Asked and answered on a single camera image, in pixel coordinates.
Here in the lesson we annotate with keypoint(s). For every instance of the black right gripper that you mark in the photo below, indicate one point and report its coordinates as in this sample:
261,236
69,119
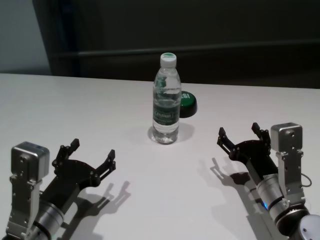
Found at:
255,155

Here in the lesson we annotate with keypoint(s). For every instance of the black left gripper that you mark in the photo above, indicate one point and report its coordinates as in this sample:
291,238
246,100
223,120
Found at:
75,175

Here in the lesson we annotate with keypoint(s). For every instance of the clear green-label water bottle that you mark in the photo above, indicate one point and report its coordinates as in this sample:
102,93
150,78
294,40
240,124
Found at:
166,112

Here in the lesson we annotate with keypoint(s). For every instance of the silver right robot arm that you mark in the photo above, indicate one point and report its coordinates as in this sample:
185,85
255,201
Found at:
271,192

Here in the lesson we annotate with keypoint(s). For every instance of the green YES push button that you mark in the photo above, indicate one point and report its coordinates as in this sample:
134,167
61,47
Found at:
188,102

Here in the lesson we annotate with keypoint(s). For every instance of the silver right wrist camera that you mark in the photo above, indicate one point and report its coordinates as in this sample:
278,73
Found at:
287,137

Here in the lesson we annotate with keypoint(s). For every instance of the dark blue vertical post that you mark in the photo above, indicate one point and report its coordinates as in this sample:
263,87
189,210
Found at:
67,37

